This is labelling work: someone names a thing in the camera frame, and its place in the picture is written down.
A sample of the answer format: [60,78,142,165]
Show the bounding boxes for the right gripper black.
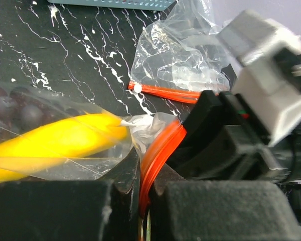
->
[166,90,291,181]

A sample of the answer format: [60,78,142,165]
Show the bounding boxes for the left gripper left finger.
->
[0,149,140,240]

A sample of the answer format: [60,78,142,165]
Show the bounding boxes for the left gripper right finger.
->
[149,165,301,240]

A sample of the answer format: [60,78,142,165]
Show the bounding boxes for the yellow fake banana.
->
[0,113,129,183]

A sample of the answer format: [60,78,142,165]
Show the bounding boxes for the zip bag red seal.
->
[128,1,231,103]

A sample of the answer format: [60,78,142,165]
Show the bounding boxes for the zip bag with grapes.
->
[0,81,187,216]

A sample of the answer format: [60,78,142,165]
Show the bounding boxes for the dark purple fake grapes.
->
[0,86,65,143]

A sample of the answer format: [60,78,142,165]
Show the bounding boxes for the light blue plastic basket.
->
[48,0,176,11]

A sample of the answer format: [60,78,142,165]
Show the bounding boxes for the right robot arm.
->
[167,91,301,225]

